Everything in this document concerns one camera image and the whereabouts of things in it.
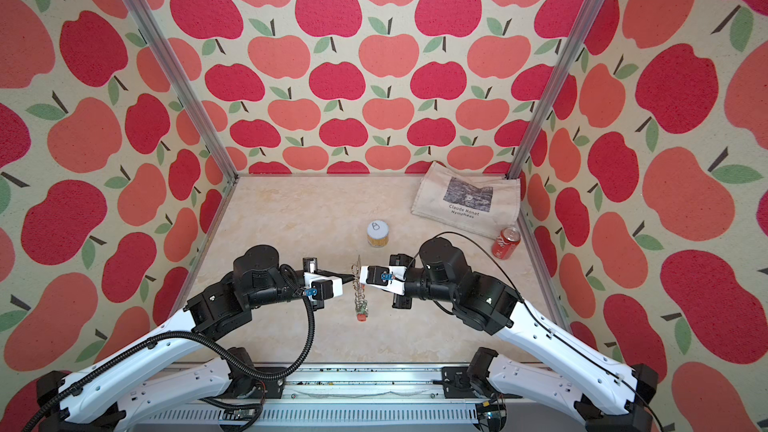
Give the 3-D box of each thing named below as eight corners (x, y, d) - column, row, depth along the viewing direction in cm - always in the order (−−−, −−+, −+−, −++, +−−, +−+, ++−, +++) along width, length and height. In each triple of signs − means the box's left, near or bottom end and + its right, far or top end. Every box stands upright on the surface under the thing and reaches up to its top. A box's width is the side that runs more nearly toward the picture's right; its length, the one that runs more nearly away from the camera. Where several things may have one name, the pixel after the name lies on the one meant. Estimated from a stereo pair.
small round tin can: (366, 248, 102) (366, 239, 98) (367, 230, 107) (367, 220, 103) (388, 248, 102) (388, 239, 98) (388, 230, 107) (388, 220, 103)
